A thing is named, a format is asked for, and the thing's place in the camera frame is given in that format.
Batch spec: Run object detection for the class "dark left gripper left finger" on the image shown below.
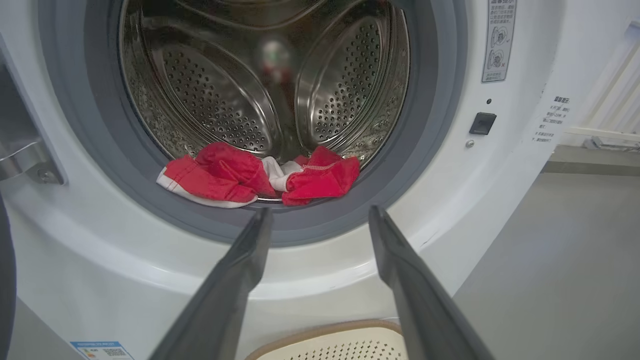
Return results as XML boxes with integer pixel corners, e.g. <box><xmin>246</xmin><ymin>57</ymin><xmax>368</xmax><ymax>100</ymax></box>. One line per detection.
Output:
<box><xmin>150</xmin><ymin>207</ymin><xmax>274</xmax><ymax>360</ymax></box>

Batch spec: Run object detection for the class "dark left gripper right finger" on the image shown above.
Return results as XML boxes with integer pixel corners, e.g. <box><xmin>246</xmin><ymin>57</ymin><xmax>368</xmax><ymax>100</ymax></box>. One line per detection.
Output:
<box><xmin>368</xmin><ymin>204</ymin><xmax>496</xmax><ymax>360</ymax></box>

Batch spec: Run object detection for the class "red and white garment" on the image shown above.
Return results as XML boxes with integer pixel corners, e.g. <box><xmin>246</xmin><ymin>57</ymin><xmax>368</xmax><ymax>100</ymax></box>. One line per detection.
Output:
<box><xmin>156</xmin><ymin>141</ymin><xmax>361</xmax><ymax>209</ymax></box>

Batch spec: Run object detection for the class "black round glass washer door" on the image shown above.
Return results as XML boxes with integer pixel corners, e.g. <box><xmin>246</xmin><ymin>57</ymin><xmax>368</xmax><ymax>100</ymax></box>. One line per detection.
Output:
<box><xmin>0</xmin><ymin>47</ymin><xmax>53</xmax><ymax>360</ymax></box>

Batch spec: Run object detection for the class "cream perforated laundry basket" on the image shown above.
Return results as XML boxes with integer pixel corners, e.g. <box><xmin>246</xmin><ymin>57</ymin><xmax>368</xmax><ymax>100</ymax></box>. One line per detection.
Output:
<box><xmin>245</xmin><ymin>320</ymin><xmax>408</xmax><ymax>360</ymax></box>

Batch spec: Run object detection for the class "grey rubber door gasket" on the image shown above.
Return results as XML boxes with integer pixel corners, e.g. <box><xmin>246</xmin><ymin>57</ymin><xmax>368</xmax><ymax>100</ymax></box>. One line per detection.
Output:
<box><xmin>39</xmin><ymin>0</ymin><xmax>468</xmax><ymax>247</ymax></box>

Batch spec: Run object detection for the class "white front-load washing machine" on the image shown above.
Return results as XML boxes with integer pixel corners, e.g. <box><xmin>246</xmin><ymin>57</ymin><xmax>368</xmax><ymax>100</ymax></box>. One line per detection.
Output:
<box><xmin>0</xmin><ymin>0</ymin><xmax>638</xmax><ymax>360</ymax></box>

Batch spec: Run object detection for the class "black door latch socket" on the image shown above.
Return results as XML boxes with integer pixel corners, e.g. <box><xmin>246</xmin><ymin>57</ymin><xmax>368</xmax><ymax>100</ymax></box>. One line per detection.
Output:
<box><xmin>469</xmin><ymin>112</ymin><xmax>498</xmax><ymax>136</ymax></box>

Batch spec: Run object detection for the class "metal door hinge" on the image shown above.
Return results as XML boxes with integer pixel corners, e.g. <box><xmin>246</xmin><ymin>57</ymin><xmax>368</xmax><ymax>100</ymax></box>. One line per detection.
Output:
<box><xmin>0</xmin><ymin>137</ymin><xmax>66</xmax><ymax>186</ymax></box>

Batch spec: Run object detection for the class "blue energy label sticker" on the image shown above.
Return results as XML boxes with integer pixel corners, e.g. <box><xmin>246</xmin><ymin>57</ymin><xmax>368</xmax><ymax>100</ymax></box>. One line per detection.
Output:
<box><xmin>70</xmin><ymin>341</ymin><xmax>135</xmax><ymax>360</ymax></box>

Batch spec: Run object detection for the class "perforated steel washer drum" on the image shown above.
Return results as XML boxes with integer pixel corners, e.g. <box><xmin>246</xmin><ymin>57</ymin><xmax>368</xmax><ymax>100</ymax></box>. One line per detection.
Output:
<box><xmin>119</xmin><ymin>0</ymin><xmax>411</xmax><ymax>173</ymax></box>

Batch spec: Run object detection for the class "black text notice sticker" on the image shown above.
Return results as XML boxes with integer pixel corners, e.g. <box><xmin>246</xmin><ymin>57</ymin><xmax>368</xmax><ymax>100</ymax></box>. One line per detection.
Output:
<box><xmin>532</xmin><ymin>95</ymin><xmax>572</xmax><ymax>144</ymax></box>

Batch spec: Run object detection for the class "grey warning pictogram sticker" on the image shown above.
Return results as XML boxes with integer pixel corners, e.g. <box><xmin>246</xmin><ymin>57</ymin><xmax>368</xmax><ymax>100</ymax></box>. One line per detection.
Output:
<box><xmin>481</xmin><ymin>0</ymin><xmax>518</xmax><ymax>84</ymax></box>

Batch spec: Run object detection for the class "white wall radiator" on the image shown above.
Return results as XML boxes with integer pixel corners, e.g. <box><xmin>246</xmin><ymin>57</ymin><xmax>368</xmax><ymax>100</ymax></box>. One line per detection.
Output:
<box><xmin>559</xmin><ymin>22</ymin><xmax>640</xmax><ymax>151</ymax></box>

